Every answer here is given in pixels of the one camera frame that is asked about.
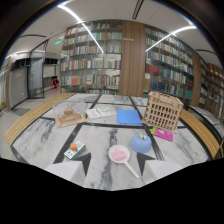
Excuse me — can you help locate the wooden temple model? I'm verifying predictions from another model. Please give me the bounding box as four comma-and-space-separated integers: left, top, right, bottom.
54, 106, 87, 129

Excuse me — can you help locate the wooden bench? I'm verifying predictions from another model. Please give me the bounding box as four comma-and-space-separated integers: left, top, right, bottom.
179, 108, 222, 159
4, 92, 76, 148

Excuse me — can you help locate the green and white card box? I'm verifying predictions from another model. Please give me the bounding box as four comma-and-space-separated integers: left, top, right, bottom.
63, 140, 87, 160

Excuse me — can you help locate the wooden wall column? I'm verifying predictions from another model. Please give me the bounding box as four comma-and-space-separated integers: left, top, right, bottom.
118, 20, 147, 98

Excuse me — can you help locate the white round hand fan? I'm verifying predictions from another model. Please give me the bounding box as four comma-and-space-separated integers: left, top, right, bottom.
107, 144, 141, 179

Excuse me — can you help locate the tall library bookshelf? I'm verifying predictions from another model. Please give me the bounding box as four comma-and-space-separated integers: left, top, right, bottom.
59, 20, 123, 95
143, 24, 195, 106

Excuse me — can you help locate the pink booklet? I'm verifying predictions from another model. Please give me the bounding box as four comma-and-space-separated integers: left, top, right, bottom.
150, 126, 174, 143

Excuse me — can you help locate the clear plastic cover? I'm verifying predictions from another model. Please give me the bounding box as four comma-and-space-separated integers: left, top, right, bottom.
52, 100, 89, 118

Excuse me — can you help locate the blue cap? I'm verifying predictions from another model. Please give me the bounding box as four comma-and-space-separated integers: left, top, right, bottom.
128, 132, 153, 154

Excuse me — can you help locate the wooden lattice building model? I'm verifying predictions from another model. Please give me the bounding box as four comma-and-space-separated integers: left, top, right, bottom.
141, 90, 185, 134

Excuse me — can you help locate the red stand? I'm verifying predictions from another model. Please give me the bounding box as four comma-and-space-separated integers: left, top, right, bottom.
50, 76, 60, 91

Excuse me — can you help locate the blue folder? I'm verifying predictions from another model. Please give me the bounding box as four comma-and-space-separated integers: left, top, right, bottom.
115, 109, 143, 127

